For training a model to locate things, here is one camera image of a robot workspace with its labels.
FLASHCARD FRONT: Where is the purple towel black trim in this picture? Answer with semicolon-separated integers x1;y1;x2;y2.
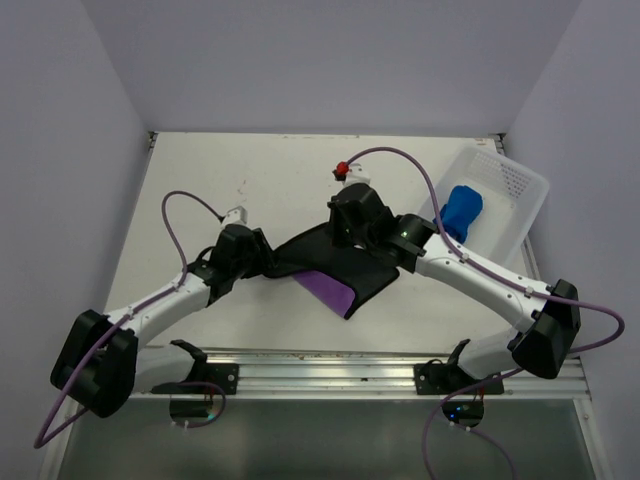
264;224;400;320

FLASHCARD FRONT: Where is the blue towel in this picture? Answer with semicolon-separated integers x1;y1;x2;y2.
439;185;484;244

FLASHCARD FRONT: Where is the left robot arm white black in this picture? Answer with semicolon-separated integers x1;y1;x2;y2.
50;224;275;418

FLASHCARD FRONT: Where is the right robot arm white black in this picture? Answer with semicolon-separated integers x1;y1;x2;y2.
328;183;581;393

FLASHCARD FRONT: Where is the white plastic basket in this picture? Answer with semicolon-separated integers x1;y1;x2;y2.
421;144;550;268

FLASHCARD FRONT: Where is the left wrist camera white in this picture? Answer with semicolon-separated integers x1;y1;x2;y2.
221;206;248;228

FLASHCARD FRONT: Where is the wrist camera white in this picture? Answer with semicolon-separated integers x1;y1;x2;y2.
221;206;248;228
332;162;371;188

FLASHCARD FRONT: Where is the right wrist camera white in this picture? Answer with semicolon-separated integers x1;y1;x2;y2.
332;162;371;188

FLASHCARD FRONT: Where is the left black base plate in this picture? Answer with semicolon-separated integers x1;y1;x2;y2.
151;363;240;395

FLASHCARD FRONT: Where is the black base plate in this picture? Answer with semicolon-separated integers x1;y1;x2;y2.
413;360;479;395
151;363;240;395

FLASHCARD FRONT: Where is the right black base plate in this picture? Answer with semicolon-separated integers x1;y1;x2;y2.
413;360;479;395

